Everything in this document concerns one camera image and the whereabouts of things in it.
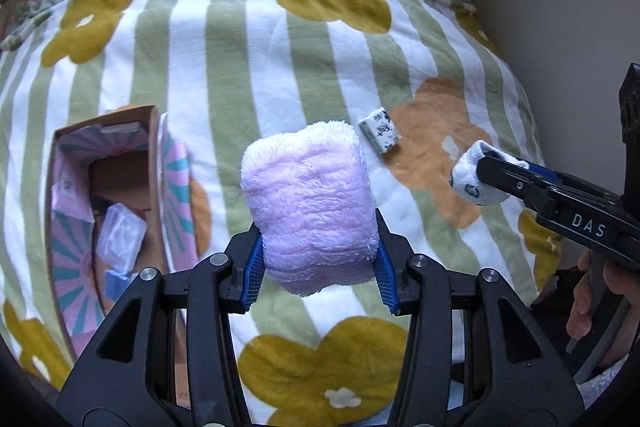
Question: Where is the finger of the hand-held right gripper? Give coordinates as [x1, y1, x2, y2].
[475, 155, 558, 228]
[492, 153, 566, 188]

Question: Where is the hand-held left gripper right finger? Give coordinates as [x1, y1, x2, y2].
[372, 209, 586, 427]

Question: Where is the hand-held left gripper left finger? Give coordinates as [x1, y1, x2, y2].
[56, 227, 266, 427]

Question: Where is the white patterned sock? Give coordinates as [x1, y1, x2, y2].
[448, 140, 531, 206]

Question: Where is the purple fluffy cloth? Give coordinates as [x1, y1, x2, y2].
[240, 119, 378, 298]

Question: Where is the small blue box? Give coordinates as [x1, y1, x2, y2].
[103, 269, 133, 304]

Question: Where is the clear plastic case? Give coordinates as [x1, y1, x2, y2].
[95, 202, 148, 273]

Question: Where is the cardboard box with pink lining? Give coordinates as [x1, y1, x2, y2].
[44, 104, 193, 363]

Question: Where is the person's right hand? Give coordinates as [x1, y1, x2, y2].
[566, 252, 640, 383]

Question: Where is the black-and-white patterned tissue pack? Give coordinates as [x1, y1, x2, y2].
[358, 107, 403, 154]

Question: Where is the striped floral blanket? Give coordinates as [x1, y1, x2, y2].
[0, 0, 566, 427]

